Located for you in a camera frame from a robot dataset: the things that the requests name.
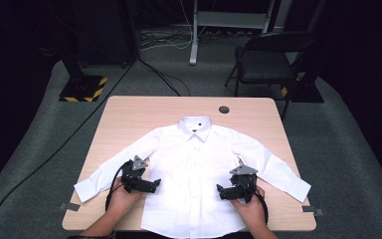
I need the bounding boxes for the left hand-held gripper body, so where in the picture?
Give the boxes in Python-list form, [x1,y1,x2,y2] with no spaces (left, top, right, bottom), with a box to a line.
[120,154,150,194]

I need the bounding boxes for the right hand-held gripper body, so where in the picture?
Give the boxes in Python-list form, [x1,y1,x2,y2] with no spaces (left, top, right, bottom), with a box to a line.
[228,164,260,204]

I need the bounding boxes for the white button-up shirt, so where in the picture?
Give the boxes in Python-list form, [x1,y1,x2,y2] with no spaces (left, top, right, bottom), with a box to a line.
[74,116,312,239]

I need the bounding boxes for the person's left hand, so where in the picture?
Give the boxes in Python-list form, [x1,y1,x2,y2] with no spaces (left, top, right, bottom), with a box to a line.
[107,182,146,217]

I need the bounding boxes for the person's right hand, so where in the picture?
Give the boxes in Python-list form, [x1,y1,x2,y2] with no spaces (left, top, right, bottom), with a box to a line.
[230,185,269,230]

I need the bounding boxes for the grey tape piece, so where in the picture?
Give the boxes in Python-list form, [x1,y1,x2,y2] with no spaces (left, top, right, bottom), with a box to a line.
[59,202,82,212]
[301,205,324,217]

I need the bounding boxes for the dark wristband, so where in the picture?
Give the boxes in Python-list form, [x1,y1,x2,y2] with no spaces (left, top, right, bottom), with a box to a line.
[68,231,116,239]

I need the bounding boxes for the black stand with striped base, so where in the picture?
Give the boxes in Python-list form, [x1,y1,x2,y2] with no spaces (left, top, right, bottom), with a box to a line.
[59,0,108,104]

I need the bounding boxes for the black stand with yellow mark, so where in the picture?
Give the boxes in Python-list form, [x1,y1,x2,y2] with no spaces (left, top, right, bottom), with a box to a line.
[280,33,326,104]

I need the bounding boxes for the black folding chair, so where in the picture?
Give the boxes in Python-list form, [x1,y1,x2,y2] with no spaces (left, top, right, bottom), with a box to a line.
[224,31,317,122]

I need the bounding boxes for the black cabinet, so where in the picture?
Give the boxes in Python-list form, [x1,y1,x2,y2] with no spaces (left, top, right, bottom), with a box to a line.
[73,0,138,66]

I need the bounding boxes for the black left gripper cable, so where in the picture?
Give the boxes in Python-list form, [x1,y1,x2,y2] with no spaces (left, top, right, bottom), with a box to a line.
[104,160,131,212]

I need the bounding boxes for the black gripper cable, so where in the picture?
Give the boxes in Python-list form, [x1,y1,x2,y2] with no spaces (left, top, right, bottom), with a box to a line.
[245,188,271,225]
[104,160,131,212]

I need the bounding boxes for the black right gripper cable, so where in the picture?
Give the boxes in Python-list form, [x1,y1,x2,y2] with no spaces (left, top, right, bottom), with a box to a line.
[245,188,271,225]

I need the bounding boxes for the long thick black floor cable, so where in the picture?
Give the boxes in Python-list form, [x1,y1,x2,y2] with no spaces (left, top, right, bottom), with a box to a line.
[0,49,140,239]

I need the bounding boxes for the thin black floor cable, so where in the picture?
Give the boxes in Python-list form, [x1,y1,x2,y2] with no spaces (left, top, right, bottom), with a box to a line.
[138,58,192,98]

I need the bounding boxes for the tangle of floor cables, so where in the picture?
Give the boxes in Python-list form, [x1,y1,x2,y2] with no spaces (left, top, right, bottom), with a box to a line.
[138,28,213,52]

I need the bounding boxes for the white metal desk frame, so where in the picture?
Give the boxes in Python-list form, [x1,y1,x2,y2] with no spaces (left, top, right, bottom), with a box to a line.
[188,0,277,66]

